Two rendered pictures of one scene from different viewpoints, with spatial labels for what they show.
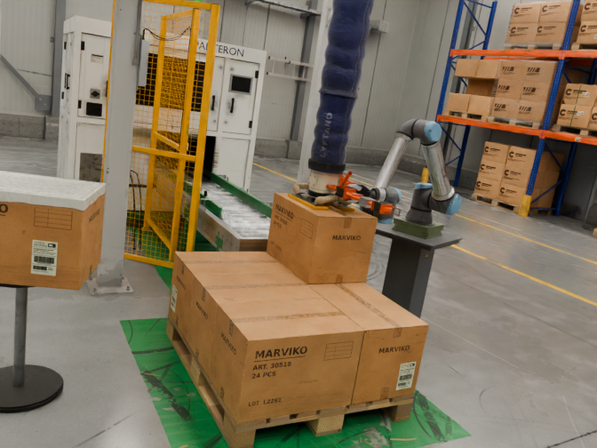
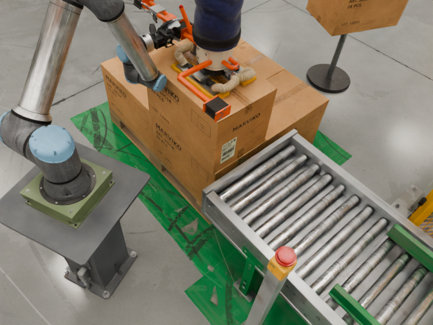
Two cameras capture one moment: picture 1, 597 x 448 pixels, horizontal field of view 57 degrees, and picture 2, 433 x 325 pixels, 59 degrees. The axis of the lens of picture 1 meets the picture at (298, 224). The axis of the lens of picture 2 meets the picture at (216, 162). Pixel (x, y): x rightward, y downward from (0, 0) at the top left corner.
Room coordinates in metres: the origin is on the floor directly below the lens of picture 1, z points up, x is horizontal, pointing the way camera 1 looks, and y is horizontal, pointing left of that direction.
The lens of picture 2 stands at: (4.84, -0.50, 2.18)
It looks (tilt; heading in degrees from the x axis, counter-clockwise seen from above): 51 degrees down; 164
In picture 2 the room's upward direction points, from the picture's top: 6 degrees clockwise
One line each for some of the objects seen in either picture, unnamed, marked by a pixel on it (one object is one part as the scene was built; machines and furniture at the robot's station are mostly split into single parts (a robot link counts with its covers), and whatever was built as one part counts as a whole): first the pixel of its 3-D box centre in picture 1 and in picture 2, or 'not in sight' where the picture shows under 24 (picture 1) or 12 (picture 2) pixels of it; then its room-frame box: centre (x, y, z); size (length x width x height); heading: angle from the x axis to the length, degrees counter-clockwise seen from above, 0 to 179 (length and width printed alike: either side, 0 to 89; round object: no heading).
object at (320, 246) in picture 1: (318, 236); (207, 101); (3.29, -0.14, 0.74); 0.60 x 0.40 x 0.40; 29
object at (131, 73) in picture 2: (385, 213); (134, 69); (3.24, -0.51, 0.96); 0.12 x 0.09 x 0.12; 45
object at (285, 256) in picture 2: not in sight; (285, 257); (4.37, -0.09, 1.02); 0.07 x 0.07 x 0.04
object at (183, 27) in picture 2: (346, 192); (182, 28); (3.09, -0.24, 1.07); 0.10 x 0.08 x 0.06; 120
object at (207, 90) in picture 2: (333, 200); (199, 77); (3.35, -0.20, 0.97); 0.34 x 0.10 x 0.05; 30
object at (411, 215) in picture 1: (419, 213); (65, 175); (3.80, -0.84, 0.88); 0.19 x 0.19 x 0.10
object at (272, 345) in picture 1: (285, 317); (211, 103); (2.88, -0.01, 0.34); 1.20 x 1.00 x 0.40; 29
